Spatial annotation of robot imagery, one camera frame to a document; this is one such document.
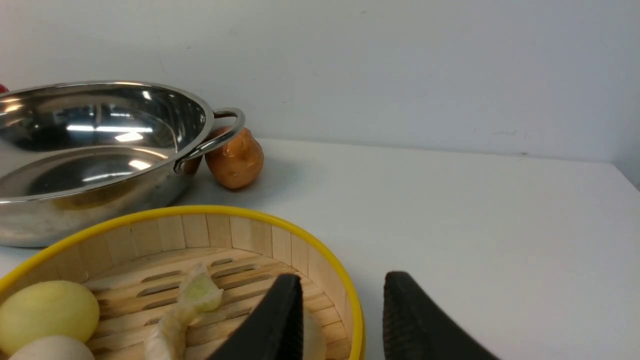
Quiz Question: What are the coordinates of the yellow round bun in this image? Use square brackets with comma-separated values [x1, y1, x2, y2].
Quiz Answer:
[0, 280, 100, 355]

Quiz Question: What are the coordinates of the white round bun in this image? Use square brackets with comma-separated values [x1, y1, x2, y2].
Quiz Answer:
[9, 335, 95, 360]

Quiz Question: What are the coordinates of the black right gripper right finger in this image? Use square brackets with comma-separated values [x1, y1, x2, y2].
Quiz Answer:
[382, 271, 497, 360]

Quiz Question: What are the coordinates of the stainless steel pot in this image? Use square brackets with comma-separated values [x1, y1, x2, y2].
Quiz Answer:
[0, 80, 246, 248]

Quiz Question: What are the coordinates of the bamboo steamer basket yellow rim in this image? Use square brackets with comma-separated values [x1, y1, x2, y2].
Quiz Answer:
[1, 205, 366, 360]

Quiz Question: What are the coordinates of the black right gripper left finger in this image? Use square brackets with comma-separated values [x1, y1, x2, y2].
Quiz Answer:
[208, 273, 304, 360]

